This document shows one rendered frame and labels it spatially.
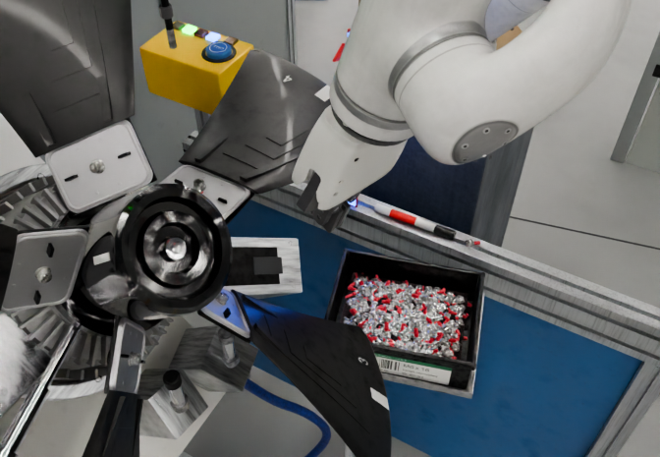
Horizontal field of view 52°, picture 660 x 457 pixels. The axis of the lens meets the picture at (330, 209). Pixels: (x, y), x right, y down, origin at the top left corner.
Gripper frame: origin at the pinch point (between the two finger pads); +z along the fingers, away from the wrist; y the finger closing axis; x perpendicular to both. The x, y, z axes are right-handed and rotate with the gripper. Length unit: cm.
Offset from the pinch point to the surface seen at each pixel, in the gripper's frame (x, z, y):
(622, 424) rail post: 45, 46, -45
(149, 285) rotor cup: -2.4, -0.9, 19.8
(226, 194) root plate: -8.4, 2.8, 6.4
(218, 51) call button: -40.0, 21.1, -18.8
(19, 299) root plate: -9.0, 2.8, 28.4
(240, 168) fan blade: -10.4, 3.0, 3.0
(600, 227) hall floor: 17, 108, -147
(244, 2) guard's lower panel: -92, 72, -74
